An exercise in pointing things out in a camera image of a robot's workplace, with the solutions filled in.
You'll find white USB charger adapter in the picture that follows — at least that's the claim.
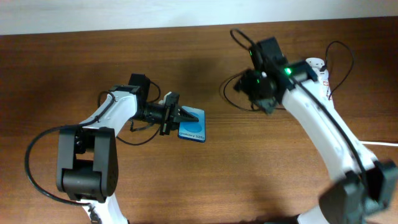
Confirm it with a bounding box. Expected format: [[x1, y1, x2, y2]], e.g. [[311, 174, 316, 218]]
[[315, 69, 329, 83]]

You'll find black USB charging cable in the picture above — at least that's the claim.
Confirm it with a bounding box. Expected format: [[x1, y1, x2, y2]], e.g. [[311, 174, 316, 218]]
[[218, 40, 355, 112]]

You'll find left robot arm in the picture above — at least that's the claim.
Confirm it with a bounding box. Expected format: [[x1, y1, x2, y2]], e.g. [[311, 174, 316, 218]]
[[56, 74, 199, 223]]

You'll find blue Galaxy smartphone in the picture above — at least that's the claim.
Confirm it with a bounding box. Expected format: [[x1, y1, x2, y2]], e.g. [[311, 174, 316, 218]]
[[178, 106, 206, 142]]

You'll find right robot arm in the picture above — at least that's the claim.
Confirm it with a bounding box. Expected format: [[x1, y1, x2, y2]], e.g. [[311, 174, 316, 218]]
[[234, 38, 397, 223]]

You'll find white power strip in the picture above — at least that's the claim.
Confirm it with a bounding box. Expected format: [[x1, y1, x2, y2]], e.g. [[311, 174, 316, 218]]
[[305, 57, 333, 106]]

